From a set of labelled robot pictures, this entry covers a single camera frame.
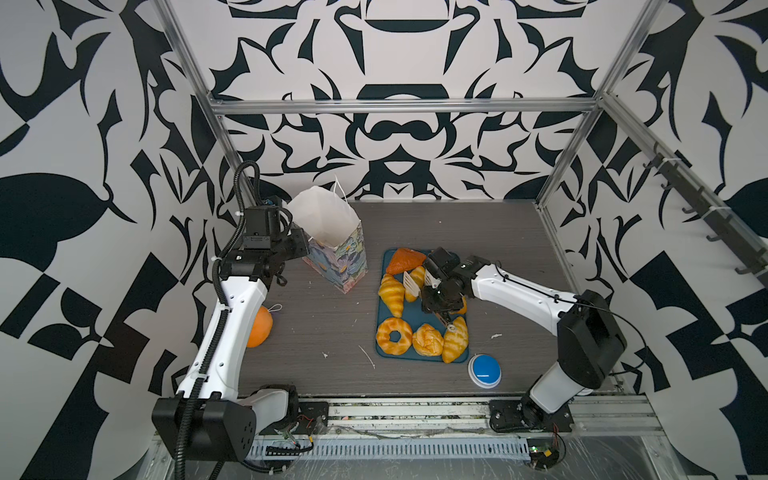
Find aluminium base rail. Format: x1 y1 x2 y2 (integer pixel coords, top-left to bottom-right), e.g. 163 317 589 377
247 395 666 463

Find long braided bread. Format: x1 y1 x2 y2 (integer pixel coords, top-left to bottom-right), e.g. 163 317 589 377
452 296 468 315

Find large croissant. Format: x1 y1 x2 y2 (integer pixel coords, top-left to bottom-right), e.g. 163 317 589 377
378 274 405 318

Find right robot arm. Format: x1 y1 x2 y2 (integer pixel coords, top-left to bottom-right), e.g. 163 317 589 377
422 248 627 433

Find orange fake fruit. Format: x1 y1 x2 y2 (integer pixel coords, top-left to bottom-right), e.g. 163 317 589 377
247 306 274 348

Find metal tongs white tips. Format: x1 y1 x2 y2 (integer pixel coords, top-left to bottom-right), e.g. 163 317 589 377
402 266 456 332

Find blue push button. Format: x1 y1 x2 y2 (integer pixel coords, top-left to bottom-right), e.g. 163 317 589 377
468 354 502 389

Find donut bread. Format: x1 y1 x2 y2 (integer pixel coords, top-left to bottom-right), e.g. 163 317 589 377
376 317 413 356

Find small croissant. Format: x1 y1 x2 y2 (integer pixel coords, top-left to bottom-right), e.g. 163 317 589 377
402 265 426 303

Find wall hook rack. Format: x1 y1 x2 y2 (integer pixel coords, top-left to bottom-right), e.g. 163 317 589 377
643 141 767 289

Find floral paper bag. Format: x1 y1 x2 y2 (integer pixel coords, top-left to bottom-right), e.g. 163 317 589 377
287 179 368 294

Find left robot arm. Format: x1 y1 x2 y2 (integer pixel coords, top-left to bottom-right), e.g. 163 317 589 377
152 161 308 479

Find croissant bottom right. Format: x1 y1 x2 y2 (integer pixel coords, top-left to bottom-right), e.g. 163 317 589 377
441 316 469 363

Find teal tray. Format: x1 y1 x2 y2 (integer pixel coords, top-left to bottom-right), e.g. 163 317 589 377
373 248 447 364

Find orange triangular bread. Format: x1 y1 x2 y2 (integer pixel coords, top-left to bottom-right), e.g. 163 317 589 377
386 248 426 276

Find round bun bread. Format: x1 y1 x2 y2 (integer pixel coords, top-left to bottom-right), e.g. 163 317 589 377
412 323 444 357

